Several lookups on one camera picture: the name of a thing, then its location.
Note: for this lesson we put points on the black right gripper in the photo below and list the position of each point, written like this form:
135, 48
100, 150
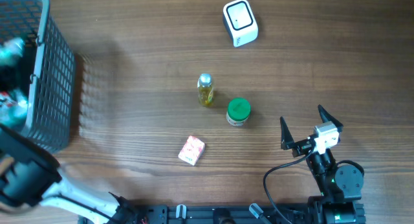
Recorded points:
287, 138

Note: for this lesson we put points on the green lid jar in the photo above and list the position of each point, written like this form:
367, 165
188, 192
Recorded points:
238, 111

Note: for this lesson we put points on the yellow dish soap bottle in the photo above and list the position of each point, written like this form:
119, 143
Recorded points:
205, 89

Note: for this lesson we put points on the green white plastic packet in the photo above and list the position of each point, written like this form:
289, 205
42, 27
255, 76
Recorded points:
14, 102

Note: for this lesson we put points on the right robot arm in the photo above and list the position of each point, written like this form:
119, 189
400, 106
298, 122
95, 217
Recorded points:
340, 183

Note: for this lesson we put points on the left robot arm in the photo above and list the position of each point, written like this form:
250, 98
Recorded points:
31, 176

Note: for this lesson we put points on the white barcode scanner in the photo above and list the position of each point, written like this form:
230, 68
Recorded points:
240, 22

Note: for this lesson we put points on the small red white box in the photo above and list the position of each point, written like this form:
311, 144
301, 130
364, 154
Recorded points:
192, 150

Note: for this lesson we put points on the grey plastic mesh basket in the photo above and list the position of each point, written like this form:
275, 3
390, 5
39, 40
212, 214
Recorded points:
47, 74

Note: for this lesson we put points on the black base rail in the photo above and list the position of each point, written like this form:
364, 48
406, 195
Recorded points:
226, 214

